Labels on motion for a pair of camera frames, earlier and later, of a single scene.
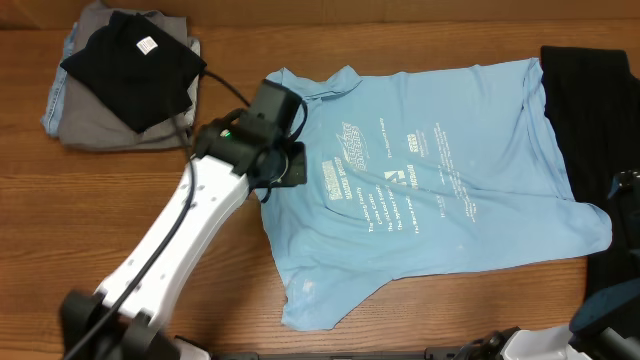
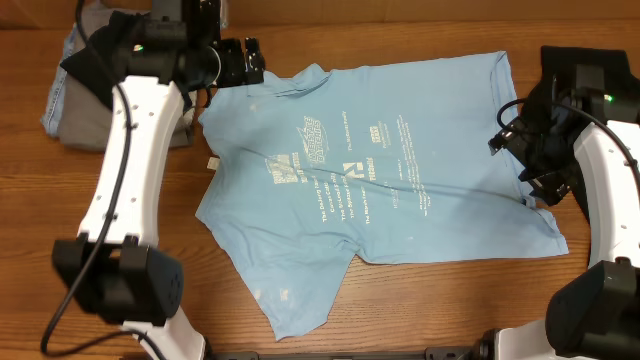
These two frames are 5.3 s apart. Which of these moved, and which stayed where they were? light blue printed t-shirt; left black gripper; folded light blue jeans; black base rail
Moved: left black gripper; light blue printed t-shirt
Stayed: black base rail; folded light blue jeans
